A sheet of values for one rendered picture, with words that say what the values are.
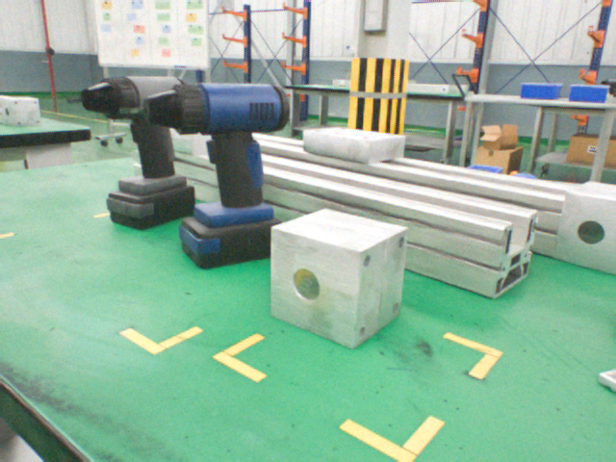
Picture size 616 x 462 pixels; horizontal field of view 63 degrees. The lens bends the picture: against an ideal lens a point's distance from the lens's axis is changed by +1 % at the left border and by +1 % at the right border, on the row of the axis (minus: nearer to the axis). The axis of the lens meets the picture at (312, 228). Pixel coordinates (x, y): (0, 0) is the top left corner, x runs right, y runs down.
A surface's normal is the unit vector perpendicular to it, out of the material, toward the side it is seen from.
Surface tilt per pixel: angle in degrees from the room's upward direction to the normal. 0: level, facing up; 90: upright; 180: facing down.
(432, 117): 90
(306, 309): 90
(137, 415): 0
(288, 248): 90
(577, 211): 90
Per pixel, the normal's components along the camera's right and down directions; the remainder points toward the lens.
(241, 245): 0.53, 0.28
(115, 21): -0.32, 0.28
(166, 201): 0.85, 0.18
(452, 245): -0.69, 0.20
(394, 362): 0.04, -0.95
